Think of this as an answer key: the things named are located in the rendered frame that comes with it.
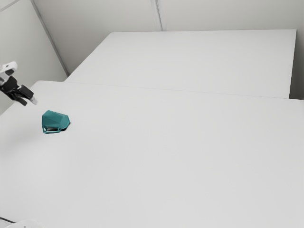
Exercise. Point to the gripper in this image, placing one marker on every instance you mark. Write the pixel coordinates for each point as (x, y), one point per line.
(10, 86)

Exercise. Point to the teal faceted mug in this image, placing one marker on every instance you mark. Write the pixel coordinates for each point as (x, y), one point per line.
(53, 120)

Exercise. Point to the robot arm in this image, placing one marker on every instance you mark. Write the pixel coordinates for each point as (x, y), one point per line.
(10, 65)

